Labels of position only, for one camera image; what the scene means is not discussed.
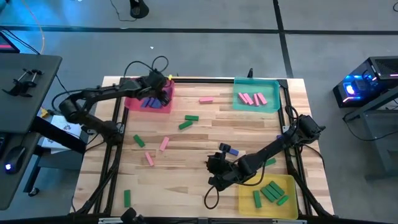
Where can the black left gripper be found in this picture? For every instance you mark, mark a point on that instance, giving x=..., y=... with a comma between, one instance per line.
x=155, y=88

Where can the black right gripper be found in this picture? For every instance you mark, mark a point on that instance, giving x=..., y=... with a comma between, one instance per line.
x=233, y=171

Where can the green wooden block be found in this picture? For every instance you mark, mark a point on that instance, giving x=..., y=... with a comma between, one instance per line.
x=268, y=194
x=282, y=200
x=276, y=188
x=257, y=199
x=127, y=198
x=271, y=161
x=185, y=125
x=191, y=118
x=139, y=141
x=273, y=191

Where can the pink wooden block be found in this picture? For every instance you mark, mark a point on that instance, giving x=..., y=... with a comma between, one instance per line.
x=149, y=158
x=262, y=98
x=164, y=143
x=242, y=98
x=206, y=99
x=256, y=99

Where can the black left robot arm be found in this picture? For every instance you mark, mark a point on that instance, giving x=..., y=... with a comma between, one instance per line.
x=102, y=91

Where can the pink translucent plastic bin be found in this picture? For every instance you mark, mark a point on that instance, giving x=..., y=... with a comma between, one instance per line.
x=133, y=104

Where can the yellow translucent plastic bin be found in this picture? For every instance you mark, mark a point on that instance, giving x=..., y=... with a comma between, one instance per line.
x=248, y=208

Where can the black round stand base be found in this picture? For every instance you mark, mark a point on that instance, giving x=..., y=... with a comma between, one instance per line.
x=138, y=8

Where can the teal translucent plastic bin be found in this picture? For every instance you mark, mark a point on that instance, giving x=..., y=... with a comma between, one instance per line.
x=270, y=90

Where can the white paper sheet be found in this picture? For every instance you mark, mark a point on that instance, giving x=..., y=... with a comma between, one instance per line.
x=66, y=127

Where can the small yellow object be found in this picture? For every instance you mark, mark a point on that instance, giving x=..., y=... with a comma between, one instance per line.
x=44, y=112

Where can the black bar clamp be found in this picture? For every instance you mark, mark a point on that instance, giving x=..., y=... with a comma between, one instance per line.
x=17, y=88
x=29, y=76

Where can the black desk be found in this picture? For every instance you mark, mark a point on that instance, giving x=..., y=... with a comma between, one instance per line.
x=18, y=109

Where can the black caster wheel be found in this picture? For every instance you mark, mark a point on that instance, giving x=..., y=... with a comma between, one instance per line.
x=33, y=191

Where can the black computer mouse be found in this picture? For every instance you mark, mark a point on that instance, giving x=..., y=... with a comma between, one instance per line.
x=14, y=158

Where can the black monitor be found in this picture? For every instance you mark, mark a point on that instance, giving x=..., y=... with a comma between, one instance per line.
x=7, y=43

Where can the grey metal workbench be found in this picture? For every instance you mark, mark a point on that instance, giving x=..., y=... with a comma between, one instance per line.
x=382, y=137

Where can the black computer with coloured lights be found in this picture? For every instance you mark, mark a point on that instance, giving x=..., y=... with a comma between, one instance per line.
x=363, y=82

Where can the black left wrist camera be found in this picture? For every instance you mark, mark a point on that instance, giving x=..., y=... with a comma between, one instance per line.
x=154, y=77

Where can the black aluminium rig frame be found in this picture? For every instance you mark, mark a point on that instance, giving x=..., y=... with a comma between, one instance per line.
x=202, y=81

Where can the silver aluminium bracket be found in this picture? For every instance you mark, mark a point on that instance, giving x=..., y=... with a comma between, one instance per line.
x=289, y=221
x=109, y=220

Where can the black frame upright post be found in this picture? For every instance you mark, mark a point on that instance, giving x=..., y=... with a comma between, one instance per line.
x=250, y=73

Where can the black handheld camera rig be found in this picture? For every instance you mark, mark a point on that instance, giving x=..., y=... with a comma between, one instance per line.
x=130, y=215

